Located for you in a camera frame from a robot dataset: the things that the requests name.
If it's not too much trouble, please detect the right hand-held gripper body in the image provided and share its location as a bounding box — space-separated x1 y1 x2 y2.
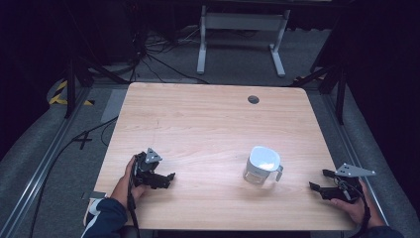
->
330 163 377 204

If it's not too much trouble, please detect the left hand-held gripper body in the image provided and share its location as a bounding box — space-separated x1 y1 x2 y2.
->
133 147 166 188

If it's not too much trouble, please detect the white jug with handle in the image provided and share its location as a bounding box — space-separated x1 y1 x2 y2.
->
243 145 284 186

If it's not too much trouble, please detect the person's right hand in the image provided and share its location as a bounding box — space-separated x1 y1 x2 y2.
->
330 178 378 227

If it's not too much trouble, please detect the person's left hand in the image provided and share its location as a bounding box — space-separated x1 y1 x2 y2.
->
110 155 151 210

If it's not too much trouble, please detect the grey tape piece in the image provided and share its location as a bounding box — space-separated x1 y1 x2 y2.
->
80 190 108 201

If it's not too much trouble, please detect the grey floor plate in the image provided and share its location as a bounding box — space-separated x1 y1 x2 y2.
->
100 87 129 124

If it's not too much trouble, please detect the black tripod stand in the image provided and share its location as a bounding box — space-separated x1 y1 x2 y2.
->
289 62 349 126
63 54 131 120

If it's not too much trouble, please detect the right hand-held gripper cable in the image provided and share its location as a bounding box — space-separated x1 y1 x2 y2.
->
340 180 372 238

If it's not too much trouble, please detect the hand-held gripper cable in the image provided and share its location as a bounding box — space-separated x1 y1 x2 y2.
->
340 180 372 238
126 161 142 238

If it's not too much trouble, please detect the left hand-held gripper cable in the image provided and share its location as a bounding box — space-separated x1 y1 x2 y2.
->
126 161 142 238

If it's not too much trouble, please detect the long black floor cable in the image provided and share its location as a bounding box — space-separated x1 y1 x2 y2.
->
29 116 119 238

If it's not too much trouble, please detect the bundle of black floor cables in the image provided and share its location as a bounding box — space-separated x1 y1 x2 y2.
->
130 24 210 85

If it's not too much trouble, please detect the white metal table frame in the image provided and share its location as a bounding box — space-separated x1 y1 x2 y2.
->
196 4 292 78

